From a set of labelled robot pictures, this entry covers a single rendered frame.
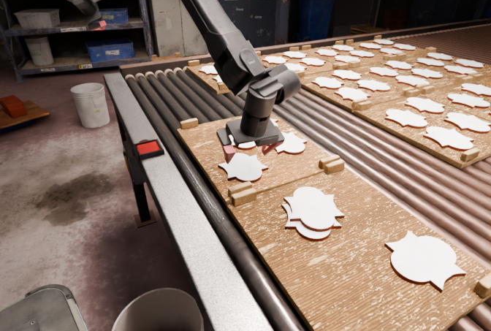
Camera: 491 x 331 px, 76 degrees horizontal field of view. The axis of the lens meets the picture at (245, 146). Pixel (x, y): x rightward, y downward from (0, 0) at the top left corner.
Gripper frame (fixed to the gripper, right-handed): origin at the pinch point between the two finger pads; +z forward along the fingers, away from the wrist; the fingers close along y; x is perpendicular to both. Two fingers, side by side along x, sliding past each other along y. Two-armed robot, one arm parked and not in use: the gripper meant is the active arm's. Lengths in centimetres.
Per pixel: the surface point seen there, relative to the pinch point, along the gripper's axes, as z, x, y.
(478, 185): 1, 26, -56
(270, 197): 5.5, 9.6, -3.2
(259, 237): 2.5, 19.1, 5.0
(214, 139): 15.8, -20.4, -0.9
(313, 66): 30, -70, -76
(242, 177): 7.5, 1.1, 0.0
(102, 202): 141, -92, 41
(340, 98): 17, -31, -59
